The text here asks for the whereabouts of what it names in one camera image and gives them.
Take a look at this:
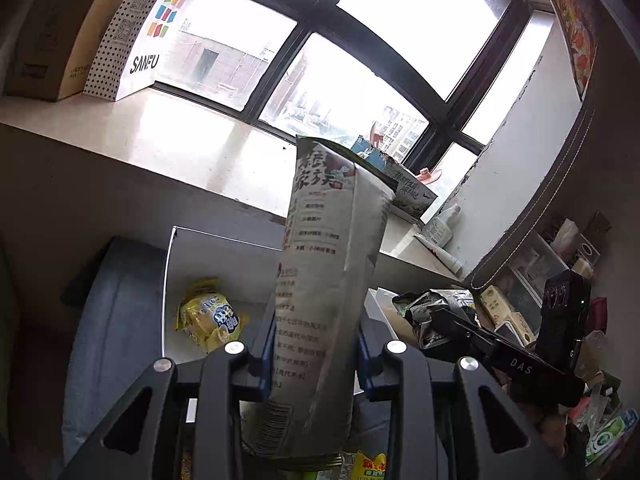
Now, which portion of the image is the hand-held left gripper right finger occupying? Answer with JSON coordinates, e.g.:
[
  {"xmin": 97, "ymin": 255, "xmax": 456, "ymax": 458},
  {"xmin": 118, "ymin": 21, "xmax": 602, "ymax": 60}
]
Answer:
[{"xmin": 353, "ymin": 324, "xmax": 557, "ymax": 480}]

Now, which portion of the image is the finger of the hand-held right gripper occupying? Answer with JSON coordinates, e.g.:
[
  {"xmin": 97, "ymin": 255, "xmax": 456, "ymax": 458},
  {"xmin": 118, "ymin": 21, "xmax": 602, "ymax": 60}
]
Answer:
[{"xmin": 429, "ymin": 307, "xmax": 501, "ymax": 363}]

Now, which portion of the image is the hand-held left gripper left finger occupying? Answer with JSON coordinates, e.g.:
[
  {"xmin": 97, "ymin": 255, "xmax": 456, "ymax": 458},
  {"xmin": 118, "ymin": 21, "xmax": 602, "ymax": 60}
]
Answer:
[{"xmin": 60, "ymin": 317, "xmax": 277, "ymax": 480}]

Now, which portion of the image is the dark snack packet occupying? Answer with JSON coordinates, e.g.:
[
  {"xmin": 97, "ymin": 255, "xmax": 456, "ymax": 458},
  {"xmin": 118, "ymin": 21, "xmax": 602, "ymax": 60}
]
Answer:
[{"xmin": 392, "ymin": 288, "xmax": 482, "ymax": 351}]

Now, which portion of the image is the tall grey snack packet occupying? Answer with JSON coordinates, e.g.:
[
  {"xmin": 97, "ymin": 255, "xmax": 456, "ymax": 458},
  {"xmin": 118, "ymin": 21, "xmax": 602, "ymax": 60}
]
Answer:
[{"xmin": 241, "ymin": 135, "xmax": 397, "ymax": 461}]

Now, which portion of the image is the yellow green-label snack packet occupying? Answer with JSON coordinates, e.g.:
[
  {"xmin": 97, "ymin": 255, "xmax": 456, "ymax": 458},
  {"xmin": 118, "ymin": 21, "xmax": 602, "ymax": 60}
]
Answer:
[{"xmin": 342, "ymin": 451, "xmax": 388, "ymax": 480}]

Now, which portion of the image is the white cardboard box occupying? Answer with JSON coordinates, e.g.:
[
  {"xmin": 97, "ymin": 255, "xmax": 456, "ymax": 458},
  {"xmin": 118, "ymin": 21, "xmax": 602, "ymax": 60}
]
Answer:
[{"xmin": 161, "ymin": 225, "xmax": 401, "ymax": 413}]

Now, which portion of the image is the beige carton box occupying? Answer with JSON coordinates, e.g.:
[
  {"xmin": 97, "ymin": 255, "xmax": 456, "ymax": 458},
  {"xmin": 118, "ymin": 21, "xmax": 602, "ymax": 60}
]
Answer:
[{"xmin": 479, "ymin": 285, "xmax": 537, "ymax": 348}]

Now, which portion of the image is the clear plastic drawer cabinet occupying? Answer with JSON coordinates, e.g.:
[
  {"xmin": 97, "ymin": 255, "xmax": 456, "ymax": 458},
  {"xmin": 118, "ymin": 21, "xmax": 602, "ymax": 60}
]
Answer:
[{"xmin": 505, "ymin": 230, "xmax": 571, "ymax": 321}]

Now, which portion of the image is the white tube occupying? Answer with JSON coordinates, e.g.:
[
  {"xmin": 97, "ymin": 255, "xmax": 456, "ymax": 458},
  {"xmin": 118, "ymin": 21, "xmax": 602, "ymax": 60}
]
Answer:
[{"xmin": 413, "ymin": 232, "xmax": 466, "ymax": 276}]

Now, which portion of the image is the yellow puffed snack packet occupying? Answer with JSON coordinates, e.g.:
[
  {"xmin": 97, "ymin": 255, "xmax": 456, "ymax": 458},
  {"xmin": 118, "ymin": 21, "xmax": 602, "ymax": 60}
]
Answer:
[{"xmin": 175, "ymin": 278, "xmax": 250, "ymax": 355}]

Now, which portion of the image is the white plastic bottle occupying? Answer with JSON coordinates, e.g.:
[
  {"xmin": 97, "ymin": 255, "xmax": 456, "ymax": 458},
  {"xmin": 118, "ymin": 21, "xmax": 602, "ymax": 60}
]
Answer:
[{"xmin": 422, "ymin": 203, "xmax": 462, "ymax": 248}]

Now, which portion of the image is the green white packet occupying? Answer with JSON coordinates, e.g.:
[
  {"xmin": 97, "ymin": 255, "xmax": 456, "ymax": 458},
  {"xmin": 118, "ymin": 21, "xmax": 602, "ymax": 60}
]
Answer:
[{"xmin": 584, "ymin": 408, "xmax": 627, "ymax": 467}]

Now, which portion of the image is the printed landscape tissue box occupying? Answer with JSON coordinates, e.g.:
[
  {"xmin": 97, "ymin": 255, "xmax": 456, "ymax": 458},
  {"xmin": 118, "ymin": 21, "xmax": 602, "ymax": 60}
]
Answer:
[{"xmin": 350, "ymin": 135, "xmax": 438, "ymax": 223}]

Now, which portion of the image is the blue tablecloth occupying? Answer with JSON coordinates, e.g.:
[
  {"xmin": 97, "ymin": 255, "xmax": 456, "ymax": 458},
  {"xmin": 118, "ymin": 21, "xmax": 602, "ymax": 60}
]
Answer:
[{"xmin": 61, "ymin": 236, "xmax": 401, "ymax": 480}]

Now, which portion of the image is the white polka-dot shopping bag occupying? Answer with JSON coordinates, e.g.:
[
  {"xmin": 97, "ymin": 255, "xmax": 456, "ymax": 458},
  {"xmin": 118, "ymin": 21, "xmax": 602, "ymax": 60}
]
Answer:
[{"xmin": 82, "ymin": 0, "xmax": 211, "ymax": 103}]

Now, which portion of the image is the light cardboard box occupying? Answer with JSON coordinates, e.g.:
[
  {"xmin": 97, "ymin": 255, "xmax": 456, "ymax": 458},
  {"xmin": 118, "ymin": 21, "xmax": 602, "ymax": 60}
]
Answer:
[{"xmin": 56, "ymin": 0, "xmax": 151, "ymax": 102}]

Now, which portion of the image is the brown cardboard box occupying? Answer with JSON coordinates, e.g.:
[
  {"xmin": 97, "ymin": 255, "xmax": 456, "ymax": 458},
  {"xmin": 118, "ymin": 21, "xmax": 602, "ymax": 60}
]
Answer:
[{"xmin": 2, "ymin": 0, "xmax": 96, "ymax": 102}]

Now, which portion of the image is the orange wall poster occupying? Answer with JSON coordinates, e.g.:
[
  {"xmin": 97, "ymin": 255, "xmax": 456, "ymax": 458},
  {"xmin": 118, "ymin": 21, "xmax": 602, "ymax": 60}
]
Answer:
[{"xmin": 532, "ymin": 0, "xmax": 599, "ymax": 101}]

